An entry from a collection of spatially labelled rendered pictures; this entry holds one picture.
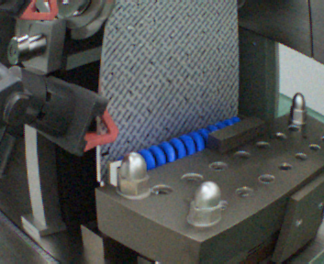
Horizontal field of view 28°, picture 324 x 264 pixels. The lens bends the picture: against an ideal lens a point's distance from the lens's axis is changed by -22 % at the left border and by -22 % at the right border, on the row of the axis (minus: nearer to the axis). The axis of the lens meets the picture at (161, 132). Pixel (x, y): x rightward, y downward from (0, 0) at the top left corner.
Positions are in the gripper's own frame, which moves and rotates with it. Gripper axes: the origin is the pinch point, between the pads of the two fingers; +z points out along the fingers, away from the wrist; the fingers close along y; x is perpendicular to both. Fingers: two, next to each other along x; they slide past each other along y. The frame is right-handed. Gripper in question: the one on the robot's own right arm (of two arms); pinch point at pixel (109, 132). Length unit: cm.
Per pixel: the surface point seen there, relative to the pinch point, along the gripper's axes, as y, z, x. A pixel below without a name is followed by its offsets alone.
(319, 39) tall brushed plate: 11.6, 20.8, 25.6
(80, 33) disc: -4.3, -8.0, 9.3
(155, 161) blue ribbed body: 3.1, 5.4, -0.9
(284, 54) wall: -157, 266, 67
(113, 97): 0.2, -1.9, 3.7
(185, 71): 0.2, 7.3, 9.9
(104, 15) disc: 0.0, -9.6, 12.1
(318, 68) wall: -127, 265, 69
